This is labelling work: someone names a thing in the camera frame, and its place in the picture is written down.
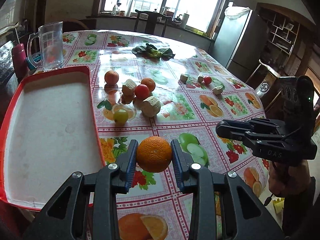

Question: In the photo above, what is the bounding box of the large beige cylinder block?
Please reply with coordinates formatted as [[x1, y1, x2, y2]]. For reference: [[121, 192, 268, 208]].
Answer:
[[140, 96, 161, 118]]

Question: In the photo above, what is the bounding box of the large orange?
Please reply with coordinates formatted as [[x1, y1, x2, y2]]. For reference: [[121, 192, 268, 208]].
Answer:
[[136, 136, 172, 173]]

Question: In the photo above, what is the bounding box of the green round fruit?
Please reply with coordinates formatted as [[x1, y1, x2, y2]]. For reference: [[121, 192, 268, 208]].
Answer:
[[113, 109, 129, 125]]

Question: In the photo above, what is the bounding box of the clear glass beer mug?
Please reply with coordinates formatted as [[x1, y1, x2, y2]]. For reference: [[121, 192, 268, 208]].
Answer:
[[27, 21, 63, 70]]

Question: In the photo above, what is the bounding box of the small red tomato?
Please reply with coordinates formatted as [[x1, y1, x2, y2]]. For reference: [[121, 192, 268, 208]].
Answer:
[[203, 76, 212, 85]]

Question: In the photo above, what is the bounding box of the small beige block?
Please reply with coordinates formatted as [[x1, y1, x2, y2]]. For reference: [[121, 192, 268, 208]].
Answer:
[[212, 86, 223, 95], [180, 74, 188, 83]]

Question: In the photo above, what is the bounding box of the wooden chair at right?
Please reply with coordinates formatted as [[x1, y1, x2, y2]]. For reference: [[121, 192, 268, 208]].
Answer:
[[245, 59, 291, 113]]

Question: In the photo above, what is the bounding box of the wooden wall shelf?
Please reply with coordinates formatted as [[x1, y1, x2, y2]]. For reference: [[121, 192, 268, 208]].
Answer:
[[256, 3, 316, 76]]

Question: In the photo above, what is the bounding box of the magenta thermos bottle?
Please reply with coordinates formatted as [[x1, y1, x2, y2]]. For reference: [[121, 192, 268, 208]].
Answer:
[[11, 43, 28, 82]]

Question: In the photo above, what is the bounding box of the wooden chair with dark back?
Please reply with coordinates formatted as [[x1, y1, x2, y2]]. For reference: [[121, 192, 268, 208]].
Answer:
[[1, 22, 20, 86]]

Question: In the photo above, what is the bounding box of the dark wooden chair far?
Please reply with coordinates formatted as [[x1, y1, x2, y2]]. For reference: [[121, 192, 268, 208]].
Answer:
[[133, 9, 172, 37]]

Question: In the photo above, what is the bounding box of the teal box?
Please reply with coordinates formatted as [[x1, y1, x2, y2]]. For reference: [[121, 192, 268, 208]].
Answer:
[[26, 52, 43, 70]]

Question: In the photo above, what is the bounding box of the green leafy vegetable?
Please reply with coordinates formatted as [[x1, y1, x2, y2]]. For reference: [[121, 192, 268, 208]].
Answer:
[[131, 43, 175, 61]]

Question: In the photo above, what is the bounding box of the red-rimmed white tray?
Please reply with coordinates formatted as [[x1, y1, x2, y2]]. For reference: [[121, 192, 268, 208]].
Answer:
[[1, 66, 105, 210]]

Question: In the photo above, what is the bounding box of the floral fruit-print tablecloth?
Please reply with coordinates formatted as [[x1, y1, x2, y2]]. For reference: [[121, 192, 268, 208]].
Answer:
[[32, 29, 271, 240]]

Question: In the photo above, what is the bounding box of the right hand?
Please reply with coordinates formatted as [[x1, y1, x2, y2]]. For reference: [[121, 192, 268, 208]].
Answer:
[[268, 160, 311, 198]]

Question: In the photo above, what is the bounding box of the silver refrigerator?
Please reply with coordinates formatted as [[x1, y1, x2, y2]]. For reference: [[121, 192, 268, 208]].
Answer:
[[209, 6, 268, 81]]

